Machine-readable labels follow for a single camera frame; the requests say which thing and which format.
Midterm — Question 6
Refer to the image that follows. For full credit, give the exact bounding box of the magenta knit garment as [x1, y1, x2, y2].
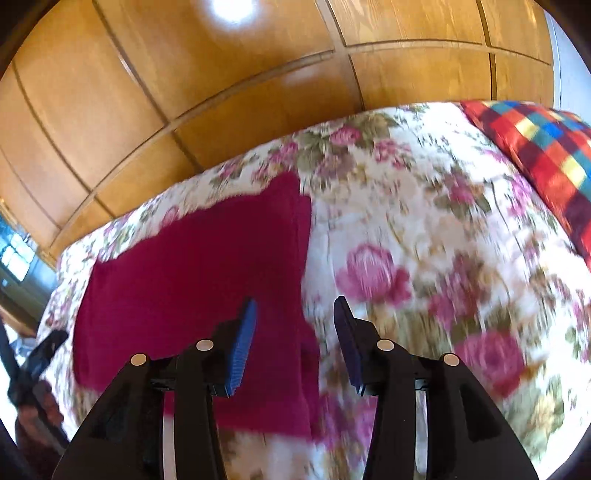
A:
[73, 173, 321, 439]

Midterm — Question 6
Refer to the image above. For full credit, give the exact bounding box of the floral bedspread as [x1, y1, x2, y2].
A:
[40, 103, 590, 479]

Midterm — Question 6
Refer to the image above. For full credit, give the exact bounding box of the wooden wardrobe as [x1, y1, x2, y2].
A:
[1, 1, 554, 261]

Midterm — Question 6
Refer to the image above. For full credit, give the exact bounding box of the plaid multicolour pillow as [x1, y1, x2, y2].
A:
[461, 101, 590, 263]

